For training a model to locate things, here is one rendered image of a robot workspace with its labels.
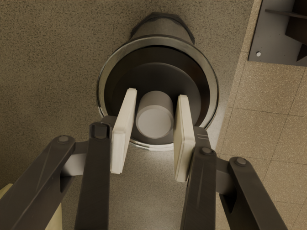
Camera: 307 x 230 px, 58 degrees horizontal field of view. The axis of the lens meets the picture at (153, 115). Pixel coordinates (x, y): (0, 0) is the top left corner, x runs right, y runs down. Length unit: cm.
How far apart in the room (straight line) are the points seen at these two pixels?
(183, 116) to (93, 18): 31
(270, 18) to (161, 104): 129
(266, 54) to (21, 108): 120
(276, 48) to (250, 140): 54
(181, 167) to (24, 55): 40
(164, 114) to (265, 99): 141
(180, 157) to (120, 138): 4
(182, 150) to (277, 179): 176
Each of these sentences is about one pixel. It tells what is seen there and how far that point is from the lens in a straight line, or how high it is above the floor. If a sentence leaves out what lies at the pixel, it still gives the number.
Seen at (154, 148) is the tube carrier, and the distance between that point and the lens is 27.
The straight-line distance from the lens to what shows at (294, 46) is 154.
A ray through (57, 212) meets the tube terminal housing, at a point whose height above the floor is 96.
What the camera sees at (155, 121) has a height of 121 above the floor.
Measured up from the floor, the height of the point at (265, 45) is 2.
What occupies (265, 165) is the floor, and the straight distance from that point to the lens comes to 182.
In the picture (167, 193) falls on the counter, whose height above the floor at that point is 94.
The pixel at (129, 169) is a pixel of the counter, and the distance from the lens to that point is 57.
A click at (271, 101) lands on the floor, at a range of 161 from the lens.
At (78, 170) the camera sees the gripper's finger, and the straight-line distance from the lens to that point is 16.
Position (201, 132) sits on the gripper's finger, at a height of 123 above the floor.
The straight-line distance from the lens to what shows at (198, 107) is 23.
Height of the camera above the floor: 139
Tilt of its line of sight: 64 degrees down
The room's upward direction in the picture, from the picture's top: 174 degrees counter-clockwise
